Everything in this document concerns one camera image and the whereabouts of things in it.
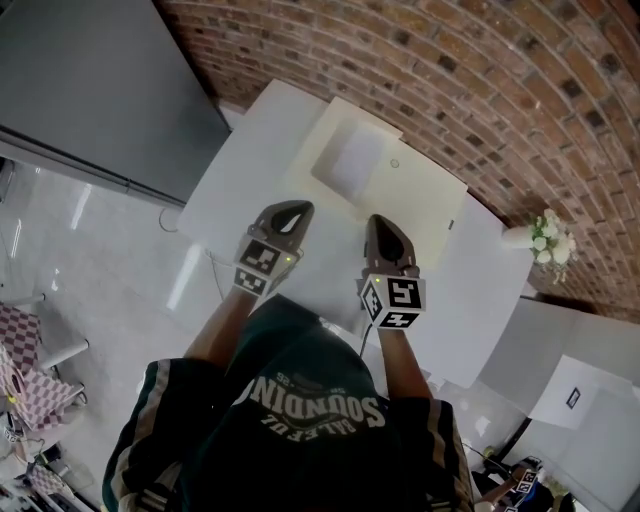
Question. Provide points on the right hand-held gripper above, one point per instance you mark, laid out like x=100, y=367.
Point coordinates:
x=400, y=300

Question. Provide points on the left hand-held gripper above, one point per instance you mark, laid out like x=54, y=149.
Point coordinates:
x=260, y=262

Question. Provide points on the white A4 paper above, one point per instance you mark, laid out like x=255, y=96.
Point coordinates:
x=357, y=160

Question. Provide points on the person's left forearm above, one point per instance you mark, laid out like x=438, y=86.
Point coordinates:
x=220, y=330

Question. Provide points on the person's right forearm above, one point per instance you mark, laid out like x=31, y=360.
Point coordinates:
x=400, y=365

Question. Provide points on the white desk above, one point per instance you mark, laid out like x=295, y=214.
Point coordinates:
x=240, y=190

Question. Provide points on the white vase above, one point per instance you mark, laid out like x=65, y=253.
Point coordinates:
x=517, y=237

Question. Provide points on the white flower bouquet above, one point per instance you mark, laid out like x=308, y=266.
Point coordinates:
x=550, y=245

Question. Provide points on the light grey low cabinet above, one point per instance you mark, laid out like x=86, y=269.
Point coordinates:
x=530, y=340

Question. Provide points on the dark green printed shirt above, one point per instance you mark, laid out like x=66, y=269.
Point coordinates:
x=300, y=440

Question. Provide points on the grey metal cabinet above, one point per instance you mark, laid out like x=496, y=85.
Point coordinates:
x=90, y=85

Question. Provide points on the white table leg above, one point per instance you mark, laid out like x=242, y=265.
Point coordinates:
x=65, y=352

